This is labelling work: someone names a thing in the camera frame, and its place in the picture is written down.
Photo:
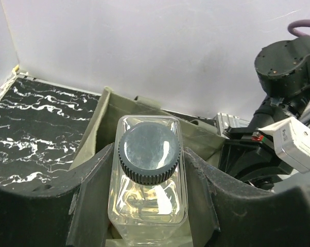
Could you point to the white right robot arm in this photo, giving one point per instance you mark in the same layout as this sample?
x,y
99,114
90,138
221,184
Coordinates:
x,y
283,69

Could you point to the clear twin bottle pack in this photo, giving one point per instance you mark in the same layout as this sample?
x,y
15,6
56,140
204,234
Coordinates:
x,y
147,202

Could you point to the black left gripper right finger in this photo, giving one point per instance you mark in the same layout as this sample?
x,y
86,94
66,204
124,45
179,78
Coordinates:
x,y
224,211

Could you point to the green canvas bag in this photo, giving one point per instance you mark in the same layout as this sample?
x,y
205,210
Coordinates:
x,y
101,131

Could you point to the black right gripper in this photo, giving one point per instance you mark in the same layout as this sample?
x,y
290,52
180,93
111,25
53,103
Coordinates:
x,y
248,155

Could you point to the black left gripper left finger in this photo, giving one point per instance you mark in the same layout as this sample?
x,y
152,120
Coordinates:
x,y
69,211

